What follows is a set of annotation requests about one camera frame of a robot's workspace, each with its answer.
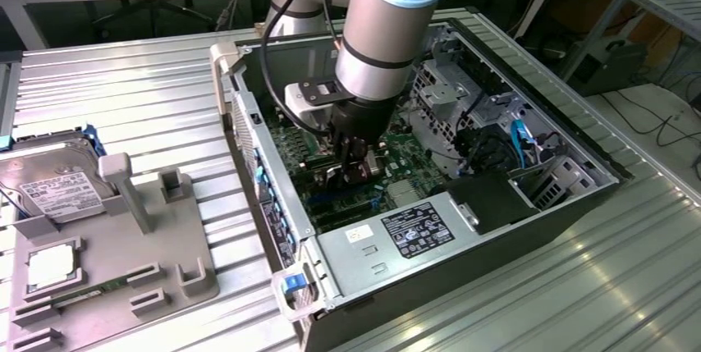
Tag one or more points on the black box device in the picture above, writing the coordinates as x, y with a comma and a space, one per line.
607, 69

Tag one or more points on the open black PC case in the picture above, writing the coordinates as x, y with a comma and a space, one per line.
493, 253

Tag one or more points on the grey parts rack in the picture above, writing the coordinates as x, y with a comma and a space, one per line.
153, 245

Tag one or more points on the silver chipset heatsink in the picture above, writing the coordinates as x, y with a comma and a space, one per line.
410, 193

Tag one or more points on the silver CPU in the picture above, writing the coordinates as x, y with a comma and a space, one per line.
52, 266

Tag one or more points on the black plastic shroud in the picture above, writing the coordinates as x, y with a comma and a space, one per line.
482, 200

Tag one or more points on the hard disk with blue carrier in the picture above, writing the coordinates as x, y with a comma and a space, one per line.
55, 188

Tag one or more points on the green motherboard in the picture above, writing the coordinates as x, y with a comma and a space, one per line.
407, 144

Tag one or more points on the green RAM stick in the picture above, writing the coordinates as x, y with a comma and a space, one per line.
92, 292

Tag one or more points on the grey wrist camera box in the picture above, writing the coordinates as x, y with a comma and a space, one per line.
300, 110

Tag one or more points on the black office chair base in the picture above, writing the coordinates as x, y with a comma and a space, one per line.
147, 11

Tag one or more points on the silver power supply unit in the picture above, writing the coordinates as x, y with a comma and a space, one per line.
355, 261

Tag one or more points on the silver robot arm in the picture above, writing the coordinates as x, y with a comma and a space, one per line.
383, 19

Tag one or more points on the aluminium frame profile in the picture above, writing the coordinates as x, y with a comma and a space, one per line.
8, 89

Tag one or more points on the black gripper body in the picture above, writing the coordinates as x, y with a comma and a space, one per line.
360, 122

